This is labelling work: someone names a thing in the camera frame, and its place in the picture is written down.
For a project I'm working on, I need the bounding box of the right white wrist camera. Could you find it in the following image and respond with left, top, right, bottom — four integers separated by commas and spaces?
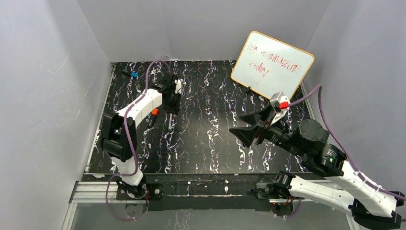
270, 92, 290, 125

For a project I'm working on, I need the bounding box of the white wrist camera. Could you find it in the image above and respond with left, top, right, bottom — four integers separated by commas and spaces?
174, 79, 183, 94
270, 92, 290, 125

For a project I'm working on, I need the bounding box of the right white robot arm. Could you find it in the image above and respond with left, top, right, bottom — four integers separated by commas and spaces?
229, 106, 405, 230

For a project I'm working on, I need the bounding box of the yellow framed whiteboard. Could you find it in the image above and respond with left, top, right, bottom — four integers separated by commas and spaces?
231, 31, 315, 99

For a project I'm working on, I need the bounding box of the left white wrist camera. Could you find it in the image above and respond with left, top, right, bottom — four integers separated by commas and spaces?
174, 79, 183, 94

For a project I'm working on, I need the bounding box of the orange black highlighter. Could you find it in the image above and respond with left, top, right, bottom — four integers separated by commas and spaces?
147, 108, 159, 128

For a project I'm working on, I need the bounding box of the blue capped black marker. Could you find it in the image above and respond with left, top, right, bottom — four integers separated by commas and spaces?
122, 70, 138, 78

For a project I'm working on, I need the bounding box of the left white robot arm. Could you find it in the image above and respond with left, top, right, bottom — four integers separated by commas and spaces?
99, 74, 183, 199

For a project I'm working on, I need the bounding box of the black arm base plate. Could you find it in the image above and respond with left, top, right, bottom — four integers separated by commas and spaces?
74, 172, 305, 212

